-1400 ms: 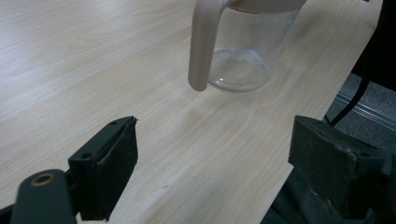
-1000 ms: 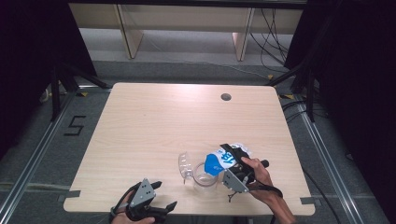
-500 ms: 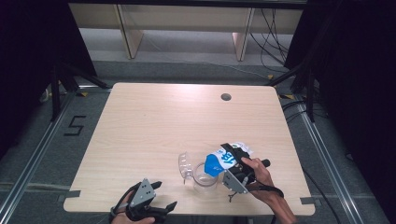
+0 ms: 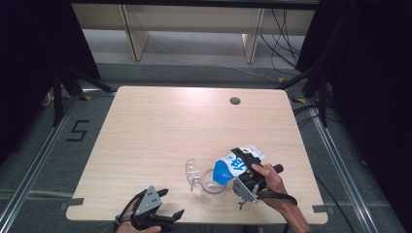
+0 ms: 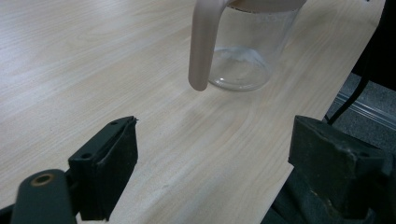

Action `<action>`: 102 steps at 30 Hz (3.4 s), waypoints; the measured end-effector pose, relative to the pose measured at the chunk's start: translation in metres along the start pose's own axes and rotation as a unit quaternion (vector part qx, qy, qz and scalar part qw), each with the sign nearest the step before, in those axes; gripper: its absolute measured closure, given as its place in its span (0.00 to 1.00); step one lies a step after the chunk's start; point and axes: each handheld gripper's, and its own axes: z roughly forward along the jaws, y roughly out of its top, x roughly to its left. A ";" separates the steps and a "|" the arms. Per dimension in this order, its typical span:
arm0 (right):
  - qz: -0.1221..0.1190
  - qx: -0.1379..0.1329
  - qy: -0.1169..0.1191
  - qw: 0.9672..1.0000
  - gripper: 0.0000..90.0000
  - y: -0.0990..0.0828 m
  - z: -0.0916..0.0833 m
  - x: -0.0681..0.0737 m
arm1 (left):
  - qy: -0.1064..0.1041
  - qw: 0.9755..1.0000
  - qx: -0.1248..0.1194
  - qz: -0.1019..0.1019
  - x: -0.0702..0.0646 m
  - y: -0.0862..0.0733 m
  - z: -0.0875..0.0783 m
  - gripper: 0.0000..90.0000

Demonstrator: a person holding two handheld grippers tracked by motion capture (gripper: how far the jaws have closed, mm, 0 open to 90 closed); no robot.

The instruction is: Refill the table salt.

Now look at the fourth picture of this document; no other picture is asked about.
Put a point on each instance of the black curtain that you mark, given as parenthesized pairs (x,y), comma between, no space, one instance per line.
(372,64)
(26,48)

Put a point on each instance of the grey tape strip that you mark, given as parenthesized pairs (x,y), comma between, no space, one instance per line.
(73,202)
(320,208)

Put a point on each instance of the person's right hand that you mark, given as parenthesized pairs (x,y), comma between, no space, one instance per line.
(273,186)

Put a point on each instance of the beige wooden desk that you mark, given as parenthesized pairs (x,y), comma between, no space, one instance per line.
(194,19)

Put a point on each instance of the person's left hand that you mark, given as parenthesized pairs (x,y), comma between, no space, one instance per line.
(124,229)

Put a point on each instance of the aluminium floor rail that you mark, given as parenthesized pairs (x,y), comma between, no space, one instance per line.
(37,161)
(340,161)

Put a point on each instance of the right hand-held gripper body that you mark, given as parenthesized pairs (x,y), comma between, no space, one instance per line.
(246,191)

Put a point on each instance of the white and blue milk pouch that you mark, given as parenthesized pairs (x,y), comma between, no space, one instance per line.
(223,173)

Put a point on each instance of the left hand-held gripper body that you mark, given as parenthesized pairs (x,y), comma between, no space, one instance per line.
(148,202)

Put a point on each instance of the clear glass mug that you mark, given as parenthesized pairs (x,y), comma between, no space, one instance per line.
(210,190)

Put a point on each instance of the black metal stand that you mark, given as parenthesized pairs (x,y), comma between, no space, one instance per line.
(57,97)
(323,97)

